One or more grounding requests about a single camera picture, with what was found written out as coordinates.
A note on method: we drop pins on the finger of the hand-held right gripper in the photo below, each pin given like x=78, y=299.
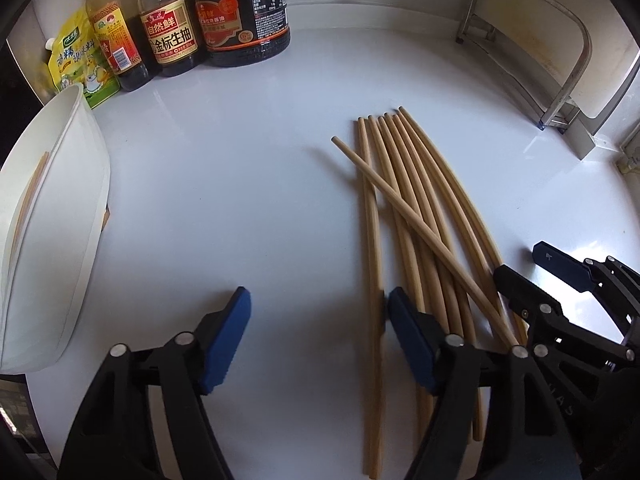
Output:
x=560, y=260
x=520, y=285

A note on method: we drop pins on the pile of wooden chopsticks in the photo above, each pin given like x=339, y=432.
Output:
x=371, y=250

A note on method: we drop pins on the large red cap sauce bottle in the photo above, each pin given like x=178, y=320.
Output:
x=245, y=20

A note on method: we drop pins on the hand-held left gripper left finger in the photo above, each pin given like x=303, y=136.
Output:
x=225, y=340

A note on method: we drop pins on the yellow cap vinegar bottle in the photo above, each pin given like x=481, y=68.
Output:
x=117, y=45

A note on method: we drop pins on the yellow cap soy sauce bottle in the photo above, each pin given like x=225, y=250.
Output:
x=167, y=35

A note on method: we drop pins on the white round basin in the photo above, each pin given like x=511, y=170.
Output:
x=75, y=240

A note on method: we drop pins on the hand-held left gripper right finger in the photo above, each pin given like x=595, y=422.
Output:
x=415, y=340

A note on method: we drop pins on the metal cutting board rack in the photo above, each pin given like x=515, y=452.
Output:
x=515, y=72

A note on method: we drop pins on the yellow seasoning pouch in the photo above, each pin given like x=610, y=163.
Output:
x=85, y=75

